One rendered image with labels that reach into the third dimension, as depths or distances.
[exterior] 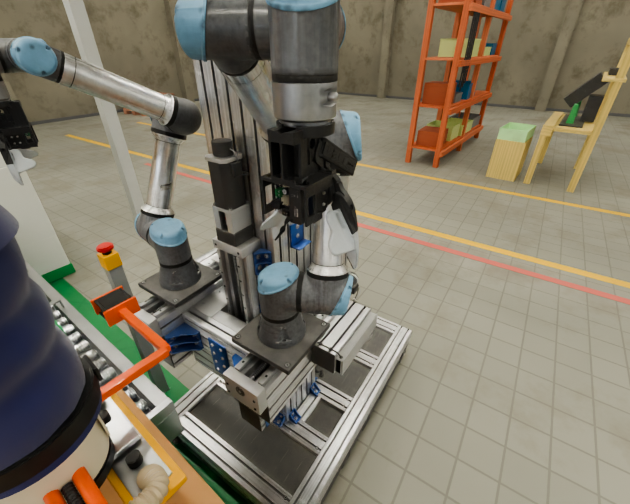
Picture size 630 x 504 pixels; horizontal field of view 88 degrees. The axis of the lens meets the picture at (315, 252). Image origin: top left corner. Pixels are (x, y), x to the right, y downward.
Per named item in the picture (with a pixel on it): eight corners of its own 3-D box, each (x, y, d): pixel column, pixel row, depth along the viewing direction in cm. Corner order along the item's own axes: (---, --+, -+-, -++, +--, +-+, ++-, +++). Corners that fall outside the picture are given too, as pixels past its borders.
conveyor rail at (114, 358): (0, 255, 256) (-13, 234, 245) (8, 253, 259) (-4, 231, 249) (169, 434, 138) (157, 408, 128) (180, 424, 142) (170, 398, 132)
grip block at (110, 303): (96, 314, 92) (89, 300, 89) (126, 298, 98) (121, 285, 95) (110, 327, 88) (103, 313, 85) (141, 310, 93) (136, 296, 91)
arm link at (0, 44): (62, 73, 85) (8, 75, 78) (53, 71, 91) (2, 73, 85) (48, 36, 80) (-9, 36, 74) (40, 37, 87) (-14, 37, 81)
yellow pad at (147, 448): (67, 418, 77) (58, 405, 75) (110, 388, 84) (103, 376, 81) (141, 528, 60) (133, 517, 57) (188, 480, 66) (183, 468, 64)
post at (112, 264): (154, 390, 201) (95, 253, 148) (164, 382, 206) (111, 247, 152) (160, 396, 198) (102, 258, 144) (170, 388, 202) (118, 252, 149)
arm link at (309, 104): (297, 76, 42) (354, 80, 38) (298, 115, 44) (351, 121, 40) (257, 81, 37) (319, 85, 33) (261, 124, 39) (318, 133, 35)
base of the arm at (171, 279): (184, 262, 135) (179, 242, 130) (209, 274, 128) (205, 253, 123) (151, 281, 124) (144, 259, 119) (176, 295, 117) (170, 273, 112)
